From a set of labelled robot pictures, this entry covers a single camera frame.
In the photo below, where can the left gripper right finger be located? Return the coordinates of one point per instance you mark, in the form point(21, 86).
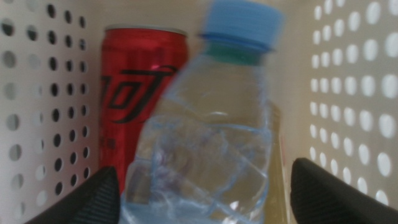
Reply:
point(326, 199)

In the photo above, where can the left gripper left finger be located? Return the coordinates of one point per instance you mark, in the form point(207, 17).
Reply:
point(90, 202)

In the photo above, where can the small water bottle blue cap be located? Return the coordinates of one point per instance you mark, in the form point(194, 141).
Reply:
point(217, 140)

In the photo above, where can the red cola can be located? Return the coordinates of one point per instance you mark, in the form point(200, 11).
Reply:
point(133, 62)

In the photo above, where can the white perforated plastic basket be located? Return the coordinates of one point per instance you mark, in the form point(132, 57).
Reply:
point(295, 77)

